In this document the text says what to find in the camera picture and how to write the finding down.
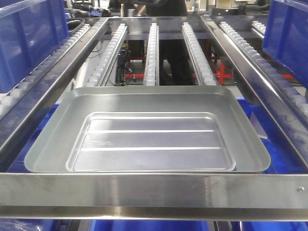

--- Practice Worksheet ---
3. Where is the right steel divider rail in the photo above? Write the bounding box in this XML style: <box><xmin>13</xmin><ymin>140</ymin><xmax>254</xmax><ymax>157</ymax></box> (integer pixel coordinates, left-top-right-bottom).
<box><xmin>201</xmin><ymin>15</ymin><xmax>308</xmax><ymax>167</ymax></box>

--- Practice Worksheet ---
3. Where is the centre white roller track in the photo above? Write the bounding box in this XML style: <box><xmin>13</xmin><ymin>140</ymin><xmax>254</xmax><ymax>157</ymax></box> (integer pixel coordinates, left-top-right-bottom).
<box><xmin>143</xmin><ymin>23</ymin><xmax>159</xmax><ymax>86</ymax></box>

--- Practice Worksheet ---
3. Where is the centre-left white roller track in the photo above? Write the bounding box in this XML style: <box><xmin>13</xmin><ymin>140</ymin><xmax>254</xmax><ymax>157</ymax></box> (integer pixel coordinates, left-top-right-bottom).
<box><xmin>85</xmin><ymin>23</ymin><xmax>128</xmax><ymax>87</ymax></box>

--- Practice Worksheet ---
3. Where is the large silver tray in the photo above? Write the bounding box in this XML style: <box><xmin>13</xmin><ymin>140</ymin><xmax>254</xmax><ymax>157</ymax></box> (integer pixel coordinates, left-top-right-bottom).
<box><xmin>25</xmin><ymin>86</ymin><xmax>271</xmax><ymax>173</ymax></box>

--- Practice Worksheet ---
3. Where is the left steel divider rail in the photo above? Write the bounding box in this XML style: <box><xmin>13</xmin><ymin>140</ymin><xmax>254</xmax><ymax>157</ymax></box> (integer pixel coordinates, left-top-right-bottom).
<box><xmin>0</xmin><ymin>18</ymin><xmax>108</xmax><ymax>172</ymax></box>

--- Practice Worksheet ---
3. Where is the left white roller track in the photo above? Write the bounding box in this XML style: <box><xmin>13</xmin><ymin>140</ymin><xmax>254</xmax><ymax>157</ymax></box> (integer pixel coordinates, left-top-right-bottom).
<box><xmin>0</xmin><ymin>23</ymin><xmax>90</xmax><ymax>117</ymax></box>

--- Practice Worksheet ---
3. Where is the red metal frame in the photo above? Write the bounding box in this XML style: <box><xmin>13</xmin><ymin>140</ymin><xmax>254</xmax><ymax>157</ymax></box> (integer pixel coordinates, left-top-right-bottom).
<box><xmin>125</xmin><ymin>56</ymin><xmax>295</xmax><ymax>85</ymax></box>

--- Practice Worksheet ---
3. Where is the steel front rack bar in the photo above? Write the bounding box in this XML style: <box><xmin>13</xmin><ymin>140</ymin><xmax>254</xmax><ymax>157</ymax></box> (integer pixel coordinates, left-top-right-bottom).
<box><xmin>0</xmin><ymin>173</ymin><xmax>308</xmax><ymax>221</ymax></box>

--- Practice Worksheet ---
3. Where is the steel divider rail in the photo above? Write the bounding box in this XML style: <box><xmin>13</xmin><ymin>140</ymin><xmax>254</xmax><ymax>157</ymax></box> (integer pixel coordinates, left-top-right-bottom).
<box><xmin>201</xmin><ymin>15</ymin><xmax>308</xmax><ymax>167</ymax></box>
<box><xmin>0</xmin><ymin>18</ymin><xmax>108</xmax><ymax>172</ymax></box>

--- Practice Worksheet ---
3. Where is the blue bin upper left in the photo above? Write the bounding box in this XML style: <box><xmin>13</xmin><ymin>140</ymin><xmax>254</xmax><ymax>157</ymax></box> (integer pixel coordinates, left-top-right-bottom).
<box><xmin>0</xmin><ymin>0</ymin><xmax>69</xmax><ymax>93</ymax></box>

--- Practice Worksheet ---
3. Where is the centre-right white roller track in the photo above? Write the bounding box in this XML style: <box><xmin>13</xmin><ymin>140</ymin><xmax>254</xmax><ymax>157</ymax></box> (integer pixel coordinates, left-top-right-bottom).
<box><xmin>182</xmin><ymin>22</ymin><xmax>218</xmax><ymax>86</ymax></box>

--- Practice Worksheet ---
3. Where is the small silver tray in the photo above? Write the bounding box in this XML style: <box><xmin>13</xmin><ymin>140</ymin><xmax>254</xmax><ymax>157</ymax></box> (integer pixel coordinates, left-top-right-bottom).
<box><xmin>66</xmin><ymin>112</ymin><xmax>236</xmax><ymax>172</ymax></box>

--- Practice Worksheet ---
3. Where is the black plastic tray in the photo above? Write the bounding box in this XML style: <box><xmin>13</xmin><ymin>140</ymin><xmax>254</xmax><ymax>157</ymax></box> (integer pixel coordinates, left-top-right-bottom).
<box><xmin>66</xmin><ymin>18</ymin><xmax>85</xmax><ymax>35</ymax></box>

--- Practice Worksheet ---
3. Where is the blue bin upper right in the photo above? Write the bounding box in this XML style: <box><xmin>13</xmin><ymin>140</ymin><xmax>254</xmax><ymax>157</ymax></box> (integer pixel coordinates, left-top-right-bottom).
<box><xmin>263</xmin><ymin>0</ymin><xmax>308</xmax><ymax>87</ymax></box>

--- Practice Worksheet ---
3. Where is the person in black clothes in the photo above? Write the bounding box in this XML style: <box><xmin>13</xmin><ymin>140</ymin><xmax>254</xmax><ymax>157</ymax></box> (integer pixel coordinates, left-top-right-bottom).
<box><xmin>108</xmin><ymin>0</ymin><xmax>200</xmax><ymax>85</ymax></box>

